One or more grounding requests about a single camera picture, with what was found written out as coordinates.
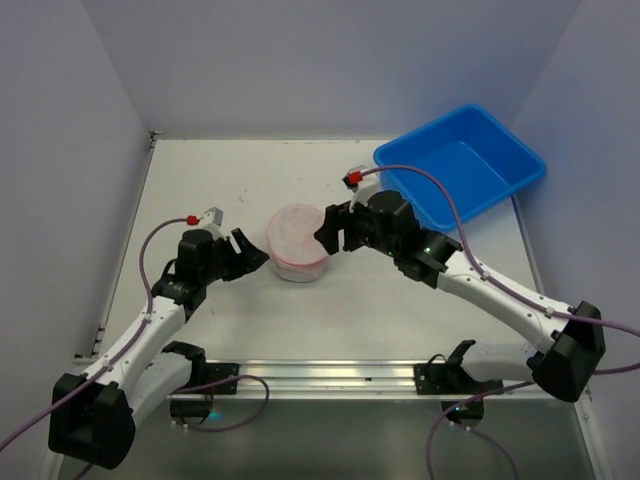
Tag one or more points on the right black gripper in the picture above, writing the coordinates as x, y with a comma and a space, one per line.
345, 232

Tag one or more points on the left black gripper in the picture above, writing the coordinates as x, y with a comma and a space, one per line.
233, 255

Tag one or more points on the white mesh laundry bag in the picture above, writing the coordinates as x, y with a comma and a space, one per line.
295, 254

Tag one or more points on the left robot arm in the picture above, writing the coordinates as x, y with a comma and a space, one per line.
95, 414

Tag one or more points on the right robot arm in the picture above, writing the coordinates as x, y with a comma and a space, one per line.
562, 344

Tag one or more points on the blue plastic bin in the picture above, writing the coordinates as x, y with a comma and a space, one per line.
474, 156

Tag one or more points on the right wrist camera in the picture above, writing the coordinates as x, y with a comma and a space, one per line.
363, 186

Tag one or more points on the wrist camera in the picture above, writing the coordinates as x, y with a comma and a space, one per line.
211, 221
363, 186

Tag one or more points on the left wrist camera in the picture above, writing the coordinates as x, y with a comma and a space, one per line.
211, 221

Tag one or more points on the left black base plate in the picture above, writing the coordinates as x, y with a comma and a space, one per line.
205, 379

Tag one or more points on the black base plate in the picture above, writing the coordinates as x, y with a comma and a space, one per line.
445, 376
205, 379

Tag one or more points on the aluminium mounting rail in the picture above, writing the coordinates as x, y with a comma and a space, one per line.
333, 380

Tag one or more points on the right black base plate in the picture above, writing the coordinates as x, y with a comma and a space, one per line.
445, 376

